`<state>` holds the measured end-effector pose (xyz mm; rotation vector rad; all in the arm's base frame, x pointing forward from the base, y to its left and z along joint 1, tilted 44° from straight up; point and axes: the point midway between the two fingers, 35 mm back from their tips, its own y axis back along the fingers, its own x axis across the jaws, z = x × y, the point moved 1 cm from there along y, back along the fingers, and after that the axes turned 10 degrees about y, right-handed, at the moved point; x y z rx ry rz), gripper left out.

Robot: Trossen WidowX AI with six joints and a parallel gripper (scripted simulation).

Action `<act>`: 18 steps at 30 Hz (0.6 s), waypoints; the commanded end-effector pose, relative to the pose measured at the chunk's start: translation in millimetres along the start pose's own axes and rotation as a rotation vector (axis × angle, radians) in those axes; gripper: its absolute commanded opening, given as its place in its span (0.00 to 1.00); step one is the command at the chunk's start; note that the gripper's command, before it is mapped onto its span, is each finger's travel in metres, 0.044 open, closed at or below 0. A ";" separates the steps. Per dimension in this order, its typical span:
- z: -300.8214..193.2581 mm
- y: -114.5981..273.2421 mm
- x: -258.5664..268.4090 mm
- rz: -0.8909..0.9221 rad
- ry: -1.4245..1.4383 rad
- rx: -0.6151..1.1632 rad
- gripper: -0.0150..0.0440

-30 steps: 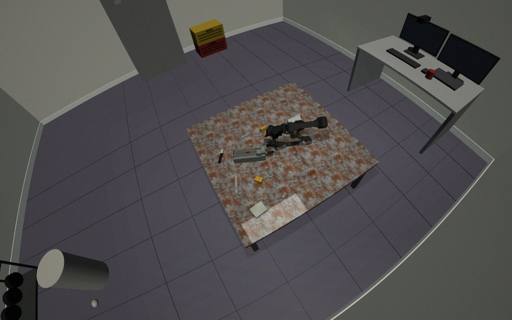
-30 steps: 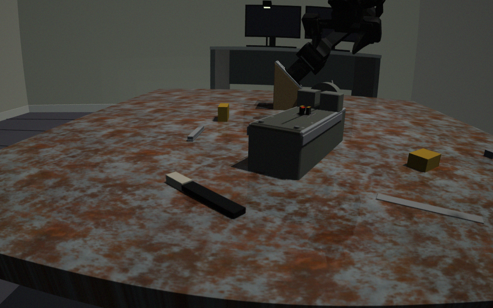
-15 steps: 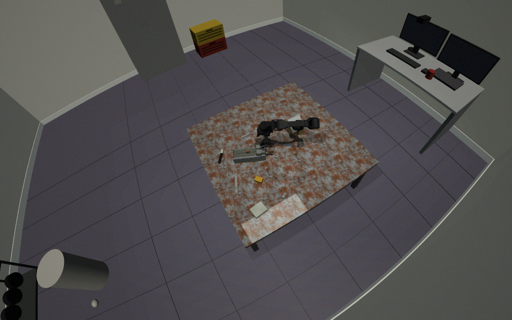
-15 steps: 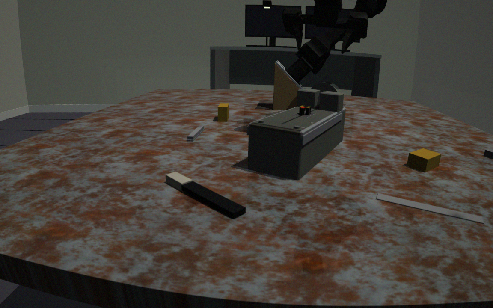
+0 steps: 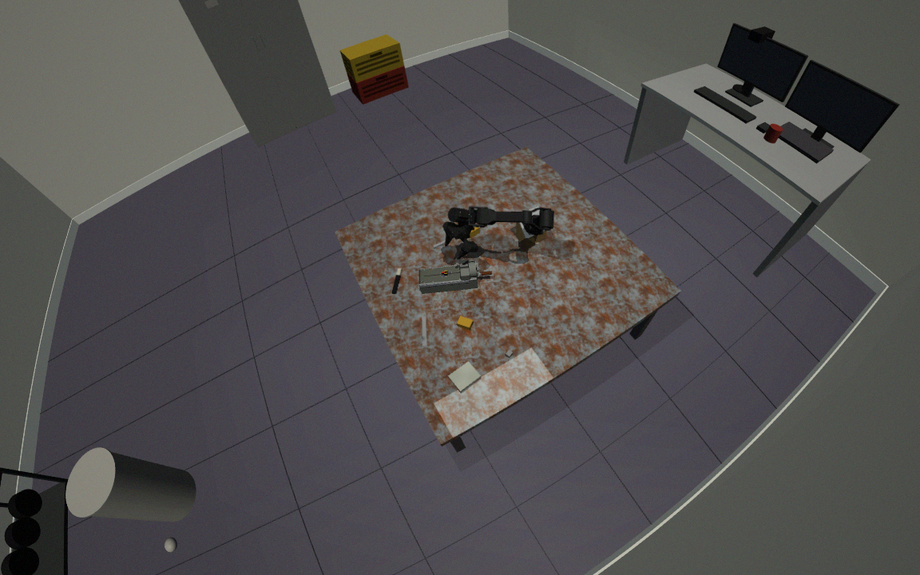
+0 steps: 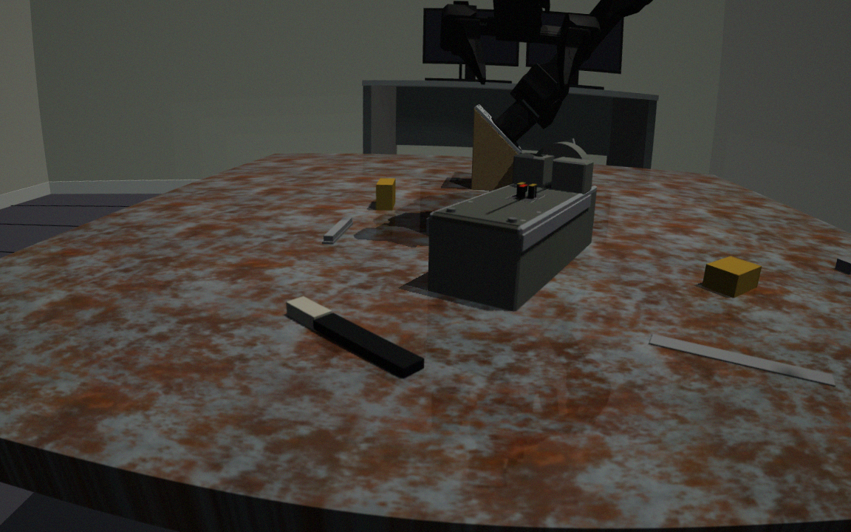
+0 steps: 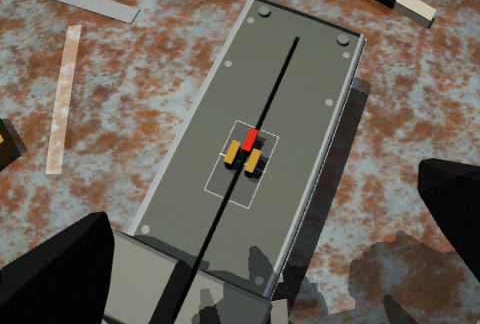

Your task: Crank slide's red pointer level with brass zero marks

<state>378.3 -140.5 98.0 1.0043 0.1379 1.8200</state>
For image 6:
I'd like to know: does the dark grey rectangular bar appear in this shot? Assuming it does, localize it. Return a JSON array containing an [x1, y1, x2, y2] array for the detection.
[[323, 217, 353, 244]]

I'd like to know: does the black flat bar with beige end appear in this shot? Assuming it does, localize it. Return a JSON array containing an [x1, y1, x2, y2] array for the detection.
[[286, 296, 424, 379]]

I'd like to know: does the grey flat bar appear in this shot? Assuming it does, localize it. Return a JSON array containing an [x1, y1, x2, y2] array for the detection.
[[649, 334, 835, 386]]

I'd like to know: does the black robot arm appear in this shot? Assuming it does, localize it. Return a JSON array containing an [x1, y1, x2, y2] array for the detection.
[[491, 0, 653, 148]]

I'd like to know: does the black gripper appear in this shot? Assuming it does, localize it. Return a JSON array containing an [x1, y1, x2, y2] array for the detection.
[[440, 0, 601, 91]]

